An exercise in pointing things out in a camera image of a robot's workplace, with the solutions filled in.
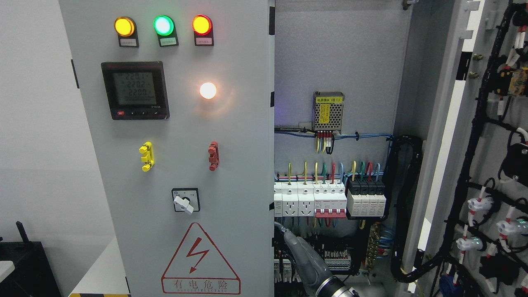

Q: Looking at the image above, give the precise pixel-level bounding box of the black digital power meter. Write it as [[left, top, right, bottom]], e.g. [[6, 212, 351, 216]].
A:
[[101, 61, 170, 120]]

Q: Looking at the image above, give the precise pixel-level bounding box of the white rotary selector switch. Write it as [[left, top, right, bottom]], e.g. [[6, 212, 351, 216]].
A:
[[171, 188, 200, 215]]

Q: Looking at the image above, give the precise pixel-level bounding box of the yellow indicator lamp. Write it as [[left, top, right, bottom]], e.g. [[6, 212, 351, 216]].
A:
[[114, 16, 135, 37]]

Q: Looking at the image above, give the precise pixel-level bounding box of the black surge protector module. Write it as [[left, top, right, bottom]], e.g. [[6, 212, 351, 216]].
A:
[[346, 178, 387, 220]]

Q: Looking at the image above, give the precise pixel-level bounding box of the red electric hazard warning sticker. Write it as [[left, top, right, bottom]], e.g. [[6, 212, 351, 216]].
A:
[[161, 222, 241, 295]]

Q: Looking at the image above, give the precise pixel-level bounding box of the red terminal post block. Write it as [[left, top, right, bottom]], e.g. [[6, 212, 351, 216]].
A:
[[208, 141, 219, 172]]

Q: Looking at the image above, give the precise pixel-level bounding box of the white circuit breaker row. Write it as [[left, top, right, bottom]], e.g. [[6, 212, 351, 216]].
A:
[[274, 181, 347, 218]]

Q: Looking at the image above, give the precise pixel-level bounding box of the metal mesh power supply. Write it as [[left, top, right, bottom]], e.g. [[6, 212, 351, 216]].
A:
[[312, 92, 344, 131]]

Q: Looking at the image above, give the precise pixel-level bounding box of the grey cabinet door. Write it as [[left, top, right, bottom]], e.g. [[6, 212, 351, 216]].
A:
[[59, 0, 274, 297], [417, 0, 527, 297]]

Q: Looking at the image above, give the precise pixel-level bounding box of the white glowing indicator lamp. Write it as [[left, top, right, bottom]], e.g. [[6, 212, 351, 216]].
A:
[[199, 82, 217, 99]]

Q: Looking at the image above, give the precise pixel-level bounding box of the yellow terminal post block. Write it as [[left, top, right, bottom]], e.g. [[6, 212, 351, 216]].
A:
[[138, 141, 155, 172]]

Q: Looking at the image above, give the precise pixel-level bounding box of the black box on left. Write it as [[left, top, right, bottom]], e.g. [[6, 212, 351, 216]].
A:
[[0, 221, 61, 297]]

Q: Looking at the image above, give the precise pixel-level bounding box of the red indicator lamp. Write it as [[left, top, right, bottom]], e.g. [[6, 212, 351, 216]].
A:
[[192, 14, 212, 36]]

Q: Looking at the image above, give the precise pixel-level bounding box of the green indicator lamp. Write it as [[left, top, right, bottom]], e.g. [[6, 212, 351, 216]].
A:
[[153, 15, 174, 36]]

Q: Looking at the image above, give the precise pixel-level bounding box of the black corrugated cable conduit right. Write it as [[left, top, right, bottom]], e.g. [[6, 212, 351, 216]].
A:
[[386, 135, 446, 283]]

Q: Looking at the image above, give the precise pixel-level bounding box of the dark grey robot hand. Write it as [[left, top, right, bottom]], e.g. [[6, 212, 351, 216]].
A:
[[274, 222, 332, 296]]

